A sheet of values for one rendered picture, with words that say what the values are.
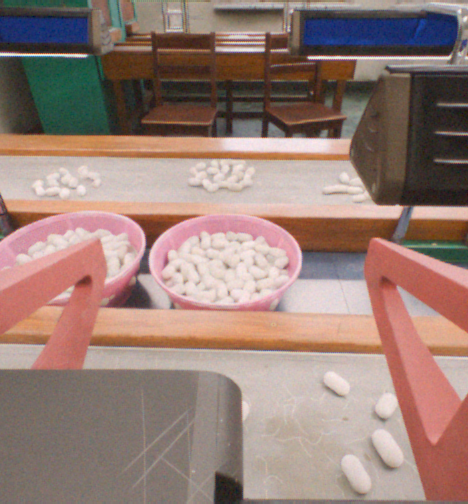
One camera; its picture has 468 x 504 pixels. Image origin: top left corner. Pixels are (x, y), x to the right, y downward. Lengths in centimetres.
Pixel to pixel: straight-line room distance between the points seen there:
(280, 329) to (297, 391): 8
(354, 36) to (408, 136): 56
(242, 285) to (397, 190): 42
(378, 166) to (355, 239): 59
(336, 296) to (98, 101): 268
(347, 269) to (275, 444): 43
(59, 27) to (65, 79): 234
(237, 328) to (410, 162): 35
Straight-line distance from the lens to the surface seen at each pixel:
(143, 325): 53
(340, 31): 79
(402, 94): 24
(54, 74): 320
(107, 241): 77
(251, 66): 296
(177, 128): 242
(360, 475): 44
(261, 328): 52
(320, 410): 49
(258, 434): 46
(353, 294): 73
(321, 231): 79
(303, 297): 70
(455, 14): 73
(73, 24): 84
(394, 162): 23
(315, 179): 99
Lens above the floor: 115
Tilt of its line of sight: 36 degrees down
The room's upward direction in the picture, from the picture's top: straight up
